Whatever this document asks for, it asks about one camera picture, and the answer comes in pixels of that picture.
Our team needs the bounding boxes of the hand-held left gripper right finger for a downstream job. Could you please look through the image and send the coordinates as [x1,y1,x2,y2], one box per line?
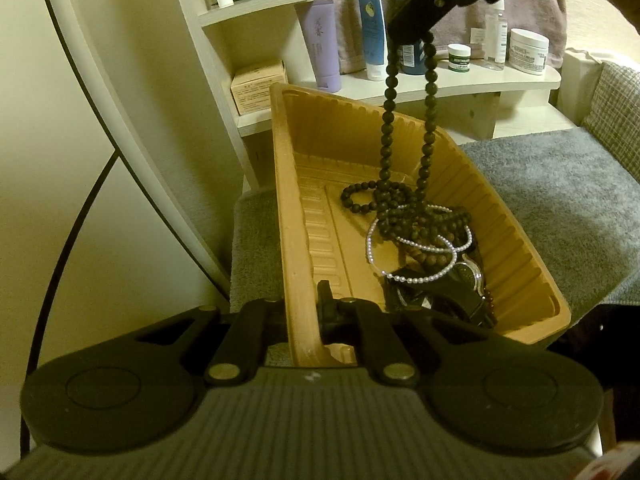
[316,280,502,388]

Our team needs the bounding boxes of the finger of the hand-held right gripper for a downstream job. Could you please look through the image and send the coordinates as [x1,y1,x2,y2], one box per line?
[386,0,493,47]

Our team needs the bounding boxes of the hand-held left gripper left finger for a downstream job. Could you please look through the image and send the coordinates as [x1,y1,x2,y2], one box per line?
[132,297,288,388]

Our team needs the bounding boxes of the pearl necklace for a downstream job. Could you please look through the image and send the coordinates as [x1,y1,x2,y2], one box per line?
[365,204,473,284]

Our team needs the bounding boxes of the black strap watch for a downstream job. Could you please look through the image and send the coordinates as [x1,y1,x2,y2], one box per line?
[385,267,498,332]

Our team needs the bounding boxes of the brown bead necklace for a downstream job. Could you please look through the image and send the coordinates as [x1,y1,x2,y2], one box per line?
[395,232,457,274]

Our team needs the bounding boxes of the dark bead necklace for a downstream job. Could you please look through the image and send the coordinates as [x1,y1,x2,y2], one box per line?
[341,30,473,252]

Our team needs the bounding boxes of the orange plastic tray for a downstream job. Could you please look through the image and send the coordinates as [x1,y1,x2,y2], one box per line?
[269,82,572,367]

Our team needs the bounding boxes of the pink hanging towel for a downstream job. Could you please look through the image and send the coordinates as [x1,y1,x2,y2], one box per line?
[317,0,571,76]

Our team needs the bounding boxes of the dark blue spray bottle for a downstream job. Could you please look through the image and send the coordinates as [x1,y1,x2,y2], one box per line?
[397,0,427,76]

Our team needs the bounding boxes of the small green-label jar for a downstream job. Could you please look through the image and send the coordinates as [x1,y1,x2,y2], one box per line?
[446,44,473,75]

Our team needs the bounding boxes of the white and blue tube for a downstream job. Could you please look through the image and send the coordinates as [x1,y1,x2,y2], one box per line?
[356,0,388,82]

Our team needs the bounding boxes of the clear spray bottle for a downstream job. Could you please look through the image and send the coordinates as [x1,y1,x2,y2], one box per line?
[482,0,508,71]

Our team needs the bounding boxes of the large white jar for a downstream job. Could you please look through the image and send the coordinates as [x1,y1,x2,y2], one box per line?
[507,28,550,76]

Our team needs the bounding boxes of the cream wooden shelf unit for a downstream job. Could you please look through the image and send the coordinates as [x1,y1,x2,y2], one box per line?
[167,0,563,196]

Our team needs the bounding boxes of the purple tube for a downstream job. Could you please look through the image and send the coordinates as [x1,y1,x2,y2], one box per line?
[295,0,342,92]

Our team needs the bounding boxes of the grey woven pillow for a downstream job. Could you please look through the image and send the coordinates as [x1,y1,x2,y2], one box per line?
[582,62,640,156]

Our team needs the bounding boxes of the small cardboard box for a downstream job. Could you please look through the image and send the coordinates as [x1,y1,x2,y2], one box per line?
[230,60,288,116]

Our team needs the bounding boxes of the grey fluffy mat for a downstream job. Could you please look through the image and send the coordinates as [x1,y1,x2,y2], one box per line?
[230,126,640,322]

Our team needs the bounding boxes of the white curved frame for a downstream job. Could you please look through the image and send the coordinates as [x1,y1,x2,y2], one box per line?
[32,0,236,301]

